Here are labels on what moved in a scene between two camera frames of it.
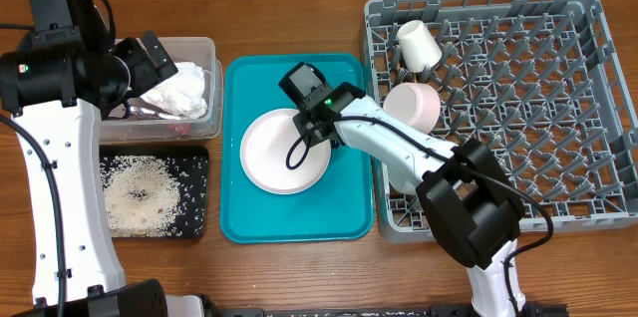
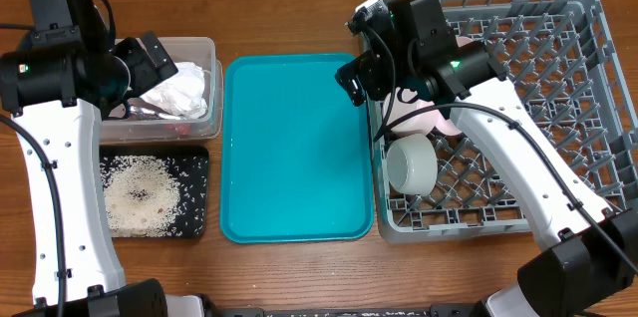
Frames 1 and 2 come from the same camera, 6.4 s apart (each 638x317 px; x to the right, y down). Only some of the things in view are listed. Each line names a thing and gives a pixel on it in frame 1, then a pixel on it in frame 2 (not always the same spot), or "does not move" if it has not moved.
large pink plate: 264,149 -> 441,122
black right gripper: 312,133 -> 369,69
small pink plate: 418,104 does not move
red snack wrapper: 174,125 does not move
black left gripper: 149,74 does not move
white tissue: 183,93 does not move
